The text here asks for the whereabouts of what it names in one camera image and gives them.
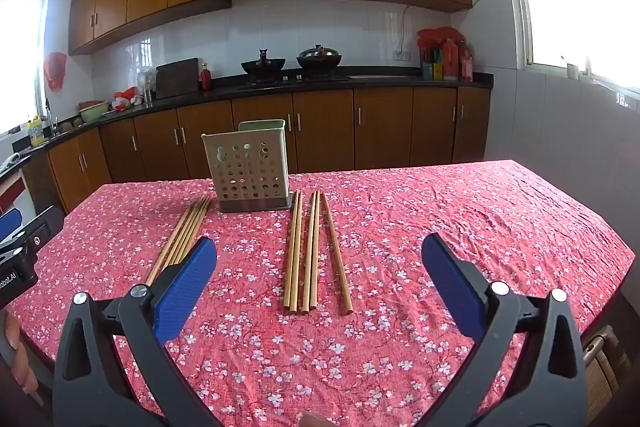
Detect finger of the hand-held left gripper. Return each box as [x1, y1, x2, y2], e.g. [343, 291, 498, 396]
[20, 205, 66, 259]
[0, 208, 25, 254]

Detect red plastic bag on hook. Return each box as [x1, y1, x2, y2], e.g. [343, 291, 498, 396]
[43, 52, 68, 94]

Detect brown wooden base cabinets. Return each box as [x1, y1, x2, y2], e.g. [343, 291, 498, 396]
[22, 86, 492, 215]

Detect beige perforated utensil holder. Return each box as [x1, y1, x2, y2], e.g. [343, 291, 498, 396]
[201, 119, 293, 212]

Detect black wok with lid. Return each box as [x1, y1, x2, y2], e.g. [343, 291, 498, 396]
[296, 45, 345, 70]

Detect red floral tablecloth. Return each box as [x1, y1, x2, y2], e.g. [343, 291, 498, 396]
[7, 159, 636, 427]

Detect red oil bottle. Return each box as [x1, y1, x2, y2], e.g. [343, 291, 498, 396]
[442, 38, 460, 81]
[457, 39, 474, 82]

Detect black kitchen countertop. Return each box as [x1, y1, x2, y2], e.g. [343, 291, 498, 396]
[10, 67, 495, 158]

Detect red and white bag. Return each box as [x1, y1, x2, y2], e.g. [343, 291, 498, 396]
[112, 88, 141, 112]

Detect small black wok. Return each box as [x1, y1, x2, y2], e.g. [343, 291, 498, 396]
[241, 49, 287, 75]

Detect black gas stove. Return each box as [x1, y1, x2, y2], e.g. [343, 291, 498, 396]
[235, 74, 351, 86]

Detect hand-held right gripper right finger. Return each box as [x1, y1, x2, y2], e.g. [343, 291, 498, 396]
[421, 233, 587, 427]

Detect person's left hand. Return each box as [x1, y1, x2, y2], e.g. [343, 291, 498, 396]
[2, 309, 40, 395]

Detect dark cutting board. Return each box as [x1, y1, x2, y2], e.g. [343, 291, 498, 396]
[156, 58, 201, 100]

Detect small kitchen window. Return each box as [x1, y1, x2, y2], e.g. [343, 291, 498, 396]
[0, 0, 51, 138]

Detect yellow detergent bottle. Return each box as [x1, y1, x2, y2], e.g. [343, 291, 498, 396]
[28, 116, 47, 146]

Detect green bowl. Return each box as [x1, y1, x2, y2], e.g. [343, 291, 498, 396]
[78, 101, 111, 124]

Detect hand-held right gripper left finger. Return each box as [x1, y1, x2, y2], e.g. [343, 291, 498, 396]
[52, 236, 223, 427]

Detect wooden chair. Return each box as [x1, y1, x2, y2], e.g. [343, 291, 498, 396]
[582, 324, 633, 425]

